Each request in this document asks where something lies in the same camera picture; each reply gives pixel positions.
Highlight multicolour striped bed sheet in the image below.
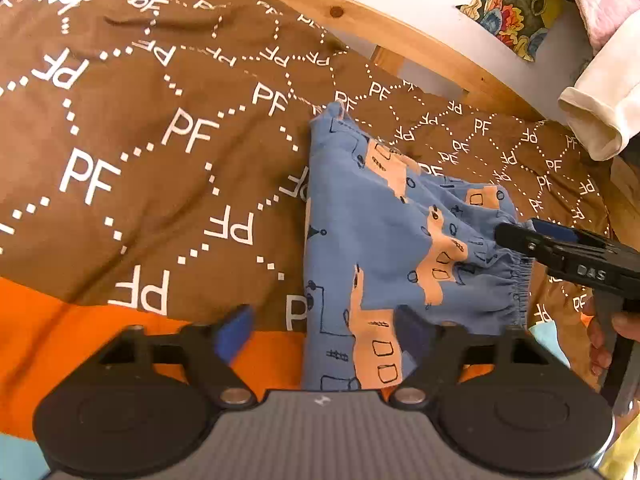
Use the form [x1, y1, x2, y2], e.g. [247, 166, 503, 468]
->
[0, 277, 640, 480]

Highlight brown printed blanket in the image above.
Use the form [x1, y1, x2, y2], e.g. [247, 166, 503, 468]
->
[0, 0, 614, 395]

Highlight blue pants with orange print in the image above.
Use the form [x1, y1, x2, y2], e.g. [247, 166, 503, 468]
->
[301, 101, 537, 392]

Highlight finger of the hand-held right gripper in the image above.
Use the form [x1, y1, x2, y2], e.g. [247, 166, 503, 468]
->
[531, 217, 609, 251]
[494, 222, 566, 263]

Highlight floral cushion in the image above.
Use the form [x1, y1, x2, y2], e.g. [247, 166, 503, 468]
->
[456, 0, 567, 63]

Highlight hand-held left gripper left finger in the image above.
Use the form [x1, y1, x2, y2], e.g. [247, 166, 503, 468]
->
[95, 304, 258, 407]

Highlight person's right hand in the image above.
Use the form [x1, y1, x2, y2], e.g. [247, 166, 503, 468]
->
[586, 311, 640, 378]

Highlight wooden bed frame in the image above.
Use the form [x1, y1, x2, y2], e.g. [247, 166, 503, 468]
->
[215, 0, 640, 221]

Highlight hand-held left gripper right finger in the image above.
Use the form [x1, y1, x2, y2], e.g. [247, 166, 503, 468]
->
[390, 305, 569, 408]

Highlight pink garment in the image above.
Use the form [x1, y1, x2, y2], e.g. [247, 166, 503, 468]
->
[542, 0, 640, 57]

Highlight cream garment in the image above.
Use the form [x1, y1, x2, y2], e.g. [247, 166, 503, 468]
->
[557, 35, 640, 162]

